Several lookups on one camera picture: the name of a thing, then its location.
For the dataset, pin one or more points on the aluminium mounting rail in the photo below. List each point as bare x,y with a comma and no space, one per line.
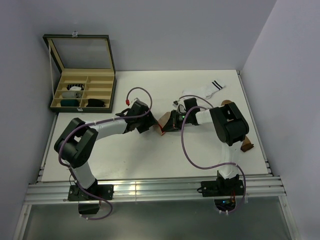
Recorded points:
171,189

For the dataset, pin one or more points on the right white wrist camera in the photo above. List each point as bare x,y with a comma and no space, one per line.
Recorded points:
178,107

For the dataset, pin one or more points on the grey rolled sock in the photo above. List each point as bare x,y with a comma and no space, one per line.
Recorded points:
71,95

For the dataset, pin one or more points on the white striped sock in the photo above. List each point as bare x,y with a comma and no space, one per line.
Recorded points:
206,91

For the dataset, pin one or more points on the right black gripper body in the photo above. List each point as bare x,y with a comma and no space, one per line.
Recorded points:
177,120

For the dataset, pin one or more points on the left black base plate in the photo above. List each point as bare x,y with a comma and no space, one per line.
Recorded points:
90,200

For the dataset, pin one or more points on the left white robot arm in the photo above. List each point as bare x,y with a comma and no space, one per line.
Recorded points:
77,141

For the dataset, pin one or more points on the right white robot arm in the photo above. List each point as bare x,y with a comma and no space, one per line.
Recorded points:
230,127

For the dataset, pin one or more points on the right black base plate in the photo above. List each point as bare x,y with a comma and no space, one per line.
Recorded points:
223,191

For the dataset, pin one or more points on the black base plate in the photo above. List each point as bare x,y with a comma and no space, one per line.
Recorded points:
223,191
90,200

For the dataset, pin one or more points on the dark green rolled sock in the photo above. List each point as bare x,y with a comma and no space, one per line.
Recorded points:
69,103

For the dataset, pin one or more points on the black white rolled sock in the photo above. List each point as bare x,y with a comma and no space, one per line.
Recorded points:
75,87

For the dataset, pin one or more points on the black compartment storage box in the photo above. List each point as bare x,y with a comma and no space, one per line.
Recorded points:
85,59

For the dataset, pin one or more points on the brown sock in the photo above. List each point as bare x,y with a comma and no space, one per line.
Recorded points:
247,144

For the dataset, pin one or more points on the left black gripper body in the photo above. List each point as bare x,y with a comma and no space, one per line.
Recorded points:
145,122

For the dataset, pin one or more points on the beige reindeer sock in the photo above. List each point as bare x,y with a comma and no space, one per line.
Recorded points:
164,124

